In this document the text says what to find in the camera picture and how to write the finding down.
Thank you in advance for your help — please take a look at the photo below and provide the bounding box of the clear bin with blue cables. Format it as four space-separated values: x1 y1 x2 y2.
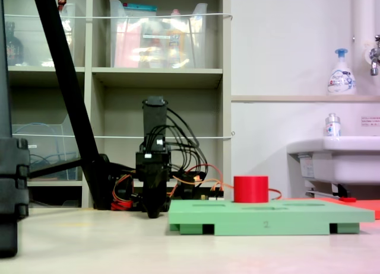
11 113 83 181

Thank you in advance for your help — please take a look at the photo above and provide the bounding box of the white soap pump bottle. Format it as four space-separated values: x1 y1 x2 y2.
327 47 357 96

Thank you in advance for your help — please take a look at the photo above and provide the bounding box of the wall label with red text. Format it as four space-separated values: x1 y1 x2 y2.
360 116 380 128

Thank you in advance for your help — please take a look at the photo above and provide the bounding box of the black servo cable loop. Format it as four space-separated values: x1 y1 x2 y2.
166 107 209 176
145 124 200 170

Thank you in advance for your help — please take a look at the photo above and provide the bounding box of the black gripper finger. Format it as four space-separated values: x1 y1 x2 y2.
154 186 167 219
143 187 157 219

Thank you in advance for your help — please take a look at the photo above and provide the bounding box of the beige shelf unit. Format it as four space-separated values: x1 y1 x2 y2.
0 0 232 209

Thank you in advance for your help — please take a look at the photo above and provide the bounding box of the bottle with pink cap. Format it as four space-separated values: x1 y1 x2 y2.
166 8 191 69

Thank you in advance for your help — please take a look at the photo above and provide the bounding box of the clear bin with bottles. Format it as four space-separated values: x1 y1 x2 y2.
4 2 77 68

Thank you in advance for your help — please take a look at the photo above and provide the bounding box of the orange wire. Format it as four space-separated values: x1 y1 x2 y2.
170 164 283 201

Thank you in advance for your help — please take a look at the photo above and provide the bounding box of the red cylinder block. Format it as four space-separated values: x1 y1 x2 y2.
233 175 270 204

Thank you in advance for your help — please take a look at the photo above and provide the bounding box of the white sink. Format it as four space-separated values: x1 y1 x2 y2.
286 135 380 197

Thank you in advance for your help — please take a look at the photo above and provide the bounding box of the large clear storage bin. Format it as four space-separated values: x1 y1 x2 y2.
109 0 208 69

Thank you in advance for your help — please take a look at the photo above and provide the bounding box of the dark glass bottle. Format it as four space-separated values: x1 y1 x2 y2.
5 21 24 66

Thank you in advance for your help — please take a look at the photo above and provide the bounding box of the small clear sanitizer bottle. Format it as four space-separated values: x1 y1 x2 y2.
323 113 341 138

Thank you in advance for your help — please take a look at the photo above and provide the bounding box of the green shape-hole board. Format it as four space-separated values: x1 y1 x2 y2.
167 199 375 236

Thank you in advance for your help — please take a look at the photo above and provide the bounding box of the teal-topped pouch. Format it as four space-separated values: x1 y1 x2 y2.
123 2 157 69

